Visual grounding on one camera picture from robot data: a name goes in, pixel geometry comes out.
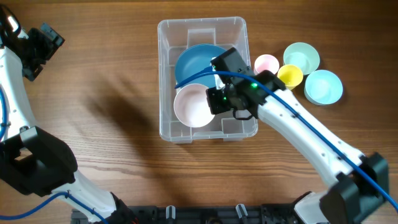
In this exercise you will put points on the pink cup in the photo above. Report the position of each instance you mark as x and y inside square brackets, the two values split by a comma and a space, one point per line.
[266, 62]

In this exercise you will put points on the yellow cup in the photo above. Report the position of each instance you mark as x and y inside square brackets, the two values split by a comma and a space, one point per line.
[291, 76]

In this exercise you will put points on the light blue small bowl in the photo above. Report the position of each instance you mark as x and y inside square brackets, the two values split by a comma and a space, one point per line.
[323, 87]

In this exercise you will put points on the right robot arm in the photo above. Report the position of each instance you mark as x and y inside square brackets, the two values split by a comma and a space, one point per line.
[357, 185]

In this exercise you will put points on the pink small bowl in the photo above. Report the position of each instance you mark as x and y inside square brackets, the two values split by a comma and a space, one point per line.
[191, 106]

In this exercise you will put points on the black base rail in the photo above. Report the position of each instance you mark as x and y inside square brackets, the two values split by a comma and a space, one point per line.
[239, 214]

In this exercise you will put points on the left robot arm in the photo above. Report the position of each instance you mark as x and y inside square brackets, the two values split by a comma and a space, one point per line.
[34, 161]

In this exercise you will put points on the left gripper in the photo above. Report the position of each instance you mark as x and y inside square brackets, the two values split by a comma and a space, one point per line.
[30, 70]

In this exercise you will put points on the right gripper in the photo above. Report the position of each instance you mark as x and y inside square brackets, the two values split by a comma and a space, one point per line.
[216, 106]

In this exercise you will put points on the dark blue bowl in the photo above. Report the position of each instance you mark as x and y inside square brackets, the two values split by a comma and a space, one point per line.
[196, 59]

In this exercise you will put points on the clear plastic storage container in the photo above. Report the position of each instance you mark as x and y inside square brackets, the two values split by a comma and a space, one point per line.
[174, 37]

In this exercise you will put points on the mint green small bowl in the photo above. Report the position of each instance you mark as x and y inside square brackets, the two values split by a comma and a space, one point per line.
[302, 55]

